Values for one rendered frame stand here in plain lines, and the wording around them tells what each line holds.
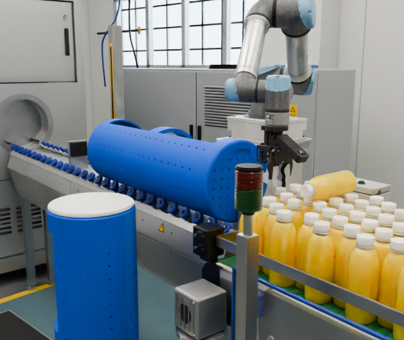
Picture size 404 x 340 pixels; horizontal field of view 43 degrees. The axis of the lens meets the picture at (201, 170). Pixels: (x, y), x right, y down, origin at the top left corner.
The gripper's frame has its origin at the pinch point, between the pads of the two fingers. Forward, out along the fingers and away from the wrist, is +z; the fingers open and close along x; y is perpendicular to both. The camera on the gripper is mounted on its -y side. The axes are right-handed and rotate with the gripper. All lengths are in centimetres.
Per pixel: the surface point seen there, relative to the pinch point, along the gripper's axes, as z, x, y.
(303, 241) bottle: 5.7, 17.8, -25.5
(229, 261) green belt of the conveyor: 19.5, 19.0, 1.5
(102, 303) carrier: 35, 48, 28
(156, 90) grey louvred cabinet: -17, -123, 261
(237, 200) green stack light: -9.1, 41.0, -26.0
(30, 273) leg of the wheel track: 98, 10, 212
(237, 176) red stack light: -15, 41, -26
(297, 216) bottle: 3.5, 8.4, -15.2
